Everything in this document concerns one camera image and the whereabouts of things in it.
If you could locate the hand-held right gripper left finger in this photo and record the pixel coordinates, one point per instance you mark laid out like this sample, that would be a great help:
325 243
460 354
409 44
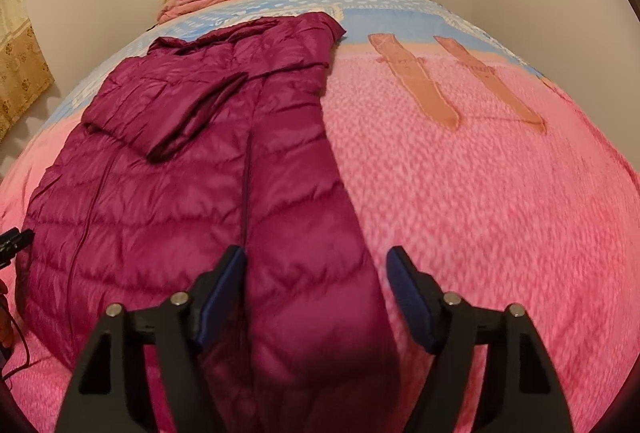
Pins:
222 298

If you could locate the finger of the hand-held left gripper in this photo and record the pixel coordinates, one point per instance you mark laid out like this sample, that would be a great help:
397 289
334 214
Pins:
17 240

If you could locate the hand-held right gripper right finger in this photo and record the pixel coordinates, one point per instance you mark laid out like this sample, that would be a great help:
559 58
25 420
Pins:
410 298

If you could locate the magenta puffer jacket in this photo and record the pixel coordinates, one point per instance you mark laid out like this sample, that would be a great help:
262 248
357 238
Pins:
150 213

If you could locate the person's left hand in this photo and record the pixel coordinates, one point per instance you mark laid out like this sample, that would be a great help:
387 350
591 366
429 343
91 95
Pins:
5 313

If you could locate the pink and blue printed bedspread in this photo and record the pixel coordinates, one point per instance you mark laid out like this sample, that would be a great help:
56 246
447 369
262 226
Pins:
475 188

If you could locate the beige floral curtain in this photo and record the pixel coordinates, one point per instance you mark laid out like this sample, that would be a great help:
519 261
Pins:
20 63

